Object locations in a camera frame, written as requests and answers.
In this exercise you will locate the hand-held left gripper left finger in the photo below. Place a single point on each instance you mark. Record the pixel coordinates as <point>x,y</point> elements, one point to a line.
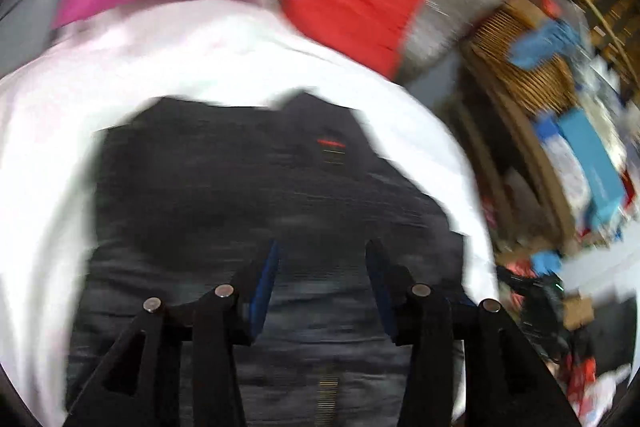
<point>265,289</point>

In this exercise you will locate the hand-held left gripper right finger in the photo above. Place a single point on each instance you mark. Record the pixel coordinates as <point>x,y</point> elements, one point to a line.
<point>381,294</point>

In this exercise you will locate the black garment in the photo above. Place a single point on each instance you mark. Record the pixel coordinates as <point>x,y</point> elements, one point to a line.
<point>225,182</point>

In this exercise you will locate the brown cardboard box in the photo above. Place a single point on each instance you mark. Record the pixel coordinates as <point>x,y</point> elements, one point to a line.
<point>579,311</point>

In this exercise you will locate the blue box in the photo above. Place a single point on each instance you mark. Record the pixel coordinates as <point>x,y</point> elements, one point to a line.
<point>595,162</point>

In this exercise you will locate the white blanket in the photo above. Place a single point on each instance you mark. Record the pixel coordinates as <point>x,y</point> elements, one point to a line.
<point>200,57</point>

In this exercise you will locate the light blue cloth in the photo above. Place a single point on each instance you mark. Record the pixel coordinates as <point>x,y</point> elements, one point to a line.
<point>545,42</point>

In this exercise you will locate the red pillow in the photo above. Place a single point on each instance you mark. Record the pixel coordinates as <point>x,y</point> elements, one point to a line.
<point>350,7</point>

